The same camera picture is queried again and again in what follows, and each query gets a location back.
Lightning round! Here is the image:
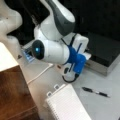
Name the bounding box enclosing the black pen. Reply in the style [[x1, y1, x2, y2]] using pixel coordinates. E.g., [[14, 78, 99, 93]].
[[82, 87, 110, 98]]

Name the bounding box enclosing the white cable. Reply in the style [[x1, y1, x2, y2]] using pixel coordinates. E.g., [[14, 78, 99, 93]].
[[26, 64, 54, 85]]

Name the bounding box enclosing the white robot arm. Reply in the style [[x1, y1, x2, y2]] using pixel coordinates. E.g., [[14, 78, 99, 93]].
[[31, 0, 91, 76]]

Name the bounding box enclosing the white book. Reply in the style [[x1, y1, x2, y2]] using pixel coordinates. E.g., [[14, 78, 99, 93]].
[[46, 84, 92, 120]]

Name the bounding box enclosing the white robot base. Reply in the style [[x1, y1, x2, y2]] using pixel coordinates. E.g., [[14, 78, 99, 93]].
[[0, 0, 22, 57]]

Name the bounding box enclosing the blue white gripper body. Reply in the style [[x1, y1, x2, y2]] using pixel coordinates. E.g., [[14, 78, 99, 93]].
[[64, 46, 91, 74]]

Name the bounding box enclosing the black box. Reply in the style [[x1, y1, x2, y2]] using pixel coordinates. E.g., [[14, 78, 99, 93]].
[[86, 33, 120, 76]]

